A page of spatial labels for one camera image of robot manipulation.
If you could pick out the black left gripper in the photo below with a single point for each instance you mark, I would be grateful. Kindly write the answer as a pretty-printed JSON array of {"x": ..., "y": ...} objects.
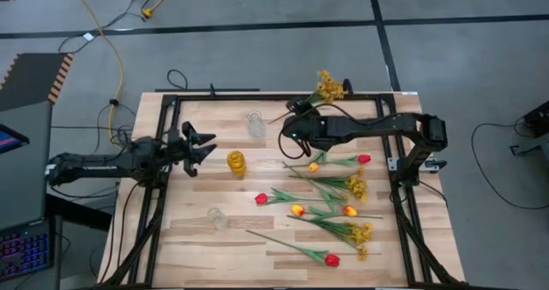
[{"x": 176, "y": 148}]

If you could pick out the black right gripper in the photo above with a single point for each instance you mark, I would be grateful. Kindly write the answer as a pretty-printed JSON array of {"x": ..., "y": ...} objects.
[{"x": 306, "y": 131}]

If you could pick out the yellow daffodil bunch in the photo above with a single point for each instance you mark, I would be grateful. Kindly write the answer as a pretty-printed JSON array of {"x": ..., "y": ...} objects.
[
  {"x": 330, "y": 90},
  {"x": 357, "y": 187},
  {"x": 361, "y": 234}
]

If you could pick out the small yellow tulip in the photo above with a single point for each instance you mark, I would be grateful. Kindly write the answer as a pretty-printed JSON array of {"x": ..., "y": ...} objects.
[{"x": 313, "y": 167}]

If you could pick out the red tulip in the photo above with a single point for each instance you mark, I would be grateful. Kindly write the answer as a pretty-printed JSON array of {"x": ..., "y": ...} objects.
[
  {"x": 332, "y": 260},
  {"x": 364, "y": 158},
  {"x": 261, "y": 198}
]

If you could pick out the yellow orange tulip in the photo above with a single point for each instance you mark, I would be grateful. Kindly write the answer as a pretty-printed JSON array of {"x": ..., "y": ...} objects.
[
  {"x": 297, "y": 210},
  {"x": 350, "y": 211}
]

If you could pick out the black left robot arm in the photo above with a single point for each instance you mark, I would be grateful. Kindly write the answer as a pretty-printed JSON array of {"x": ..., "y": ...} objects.
[{"x": 94, "y": 163}]

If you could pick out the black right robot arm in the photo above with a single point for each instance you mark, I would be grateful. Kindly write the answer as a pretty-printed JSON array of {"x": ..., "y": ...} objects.
[{"x": 377, "y": 127}]

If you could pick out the amber glass vase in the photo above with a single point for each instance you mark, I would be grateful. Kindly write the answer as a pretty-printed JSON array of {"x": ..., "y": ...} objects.
[{"x": 236, "y": 163}]

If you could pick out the clear textured glass vase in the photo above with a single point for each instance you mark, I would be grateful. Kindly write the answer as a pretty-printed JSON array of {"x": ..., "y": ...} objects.
[{"x": 256, "y": 127}]

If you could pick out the clear smooth glass vase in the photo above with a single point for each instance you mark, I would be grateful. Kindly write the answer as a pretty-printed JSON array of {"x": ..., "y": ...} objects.
[{"x": 216, "y": 217}]

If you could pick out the black equipment box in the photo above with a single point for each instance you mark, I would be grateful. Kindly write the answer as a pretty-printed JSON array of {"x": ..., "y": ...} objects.
[{"x": 538, "y": 118}]

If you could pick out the black aluminium table frame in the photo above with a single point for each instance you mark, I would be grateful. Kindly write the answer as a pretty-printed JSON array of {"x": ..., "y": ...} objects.
[{"x": 257, "y": 97}]

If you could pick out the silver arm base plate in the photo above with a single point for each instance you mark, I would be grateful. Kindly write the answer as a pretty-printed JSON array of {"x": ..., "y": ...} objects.
[{"x": 393, "y": 164}]

